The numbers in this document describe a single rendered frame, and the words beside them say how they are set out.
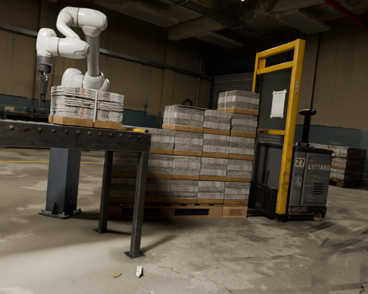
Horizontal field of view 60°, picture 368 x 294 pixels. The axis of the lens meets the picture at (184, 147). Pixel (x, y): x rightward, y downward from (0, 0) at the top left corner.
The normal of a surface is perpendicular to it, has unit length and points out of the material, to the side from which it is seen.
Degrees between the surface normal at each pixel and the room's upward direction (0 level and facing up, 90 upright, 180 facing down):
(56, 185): 90
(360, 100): 90
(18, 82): 90
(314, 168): 90
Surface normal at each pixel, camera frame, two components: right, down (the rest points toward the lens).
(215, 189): 0.34, 0.07
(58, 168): -0.29, 0.02
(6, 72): 0.62, 0.11
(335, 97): -0.78, -0.04
